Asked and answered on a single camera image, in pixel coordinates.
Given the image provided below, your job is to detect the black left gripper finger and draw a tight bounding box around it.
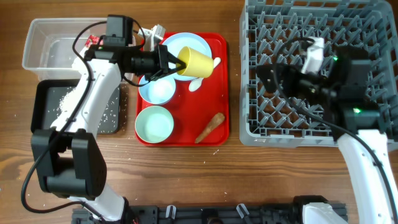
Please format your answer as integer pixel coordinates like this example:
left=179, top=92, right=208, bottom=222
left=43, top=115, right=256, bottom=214
left=151, top=65, right=187, bottom=82
left=167, top=52, right=186, bottom=67

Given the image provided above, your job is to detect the light blue bowl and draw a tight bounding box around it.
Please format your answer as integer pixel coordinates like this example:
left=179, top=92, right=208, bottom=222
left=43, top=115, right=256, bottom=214
left=139, top=77, right=176, bottom=105

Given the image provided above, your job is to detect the yellow plastic cup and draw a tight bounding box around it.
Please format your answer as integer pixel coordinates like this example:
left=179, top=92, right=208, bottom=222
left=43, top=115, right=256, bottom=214
left=177, top=47, right=214, bottom=78

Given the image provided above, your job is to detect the mint green bowl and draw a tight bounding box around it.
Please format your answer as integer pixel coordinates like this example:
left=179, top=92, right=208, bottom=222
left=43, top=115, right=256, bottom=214
left=135, top=106, right=174, bottom=144

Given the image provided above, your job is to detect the red snack wrapper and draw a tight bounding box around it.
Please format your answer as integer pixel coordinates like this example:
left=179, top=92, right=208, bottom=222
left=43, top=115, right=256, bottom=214
left=85, top=35, right=103, bottom=48

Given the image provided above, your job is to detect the orange carrot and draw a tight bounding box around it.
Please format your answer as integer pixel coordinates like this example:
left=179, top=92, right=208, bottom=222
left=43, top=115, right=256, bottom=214
left=195, top=113, right=225, bottom=144

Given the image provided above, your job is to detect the pile of white rice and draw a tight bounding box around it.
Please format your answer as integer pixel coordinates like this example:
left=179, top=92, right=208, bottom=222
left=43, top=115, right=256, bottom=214
left=57, top=86, right=121, bottom=131

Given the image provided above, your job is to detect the white tissue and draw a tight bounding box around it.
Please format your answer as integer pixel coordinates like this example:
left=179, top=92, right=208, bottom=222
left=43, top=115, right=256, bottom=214
left=72, top=47, right=88, bottom=70

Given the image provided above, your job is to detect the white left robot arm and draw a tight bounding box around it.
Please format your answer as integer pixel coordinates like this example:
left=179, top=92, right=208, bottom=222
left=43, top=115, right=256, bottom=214
left=21, top=45, right=188, bottom=223

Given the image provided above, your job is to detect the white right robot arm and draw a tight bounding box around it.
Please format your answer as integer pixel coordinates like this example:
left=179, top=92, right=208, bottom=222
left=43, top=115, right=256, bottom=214
left=256, top=46, right=397, bottom=223

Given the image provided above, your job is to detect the grey dishwasher rack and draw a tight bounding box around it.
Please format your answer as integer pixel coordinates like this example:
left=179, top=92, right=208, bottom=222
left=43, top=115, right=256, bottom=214
left=239, top=0, right=397, bottom=151

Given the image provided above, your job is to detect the clear plastic waste bin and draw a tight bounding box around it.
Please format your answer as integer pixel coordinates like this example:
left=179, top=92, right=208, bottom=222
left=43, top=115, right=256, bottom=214
left=22, top=17, right=136, bottom=82

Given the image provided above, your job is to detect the light blue plate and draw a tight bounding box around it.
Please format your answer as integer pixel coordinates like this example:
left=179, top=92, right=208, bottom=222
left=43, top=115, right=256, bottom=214
left=162, top=32, right=213, bottom=81

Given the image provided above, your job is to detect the white plastic spoon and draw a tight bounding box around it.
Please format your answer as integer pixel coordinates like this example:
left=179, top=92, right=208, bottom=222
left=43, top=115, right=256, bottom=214
left=188, top=57, right=221, bottom=92

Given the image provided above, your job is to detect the red serving tray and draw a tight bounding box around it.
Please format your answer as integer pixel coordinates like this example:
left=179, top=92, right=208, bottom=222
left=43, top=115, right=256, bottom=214
left=136, top=32, right=229, bottom=147

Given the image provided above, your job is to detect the black tray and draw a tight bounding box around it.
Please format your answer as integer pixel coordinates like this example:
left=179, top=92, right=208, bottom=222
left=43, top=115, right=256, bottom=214
left=30, top=79, right=121, bottom=134

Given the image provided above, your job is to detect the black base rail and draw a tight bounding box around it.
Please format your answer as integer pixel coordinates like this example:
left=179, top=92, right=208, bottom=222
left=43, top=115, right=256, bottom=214
left=71, top=203, right=349, bottom=224

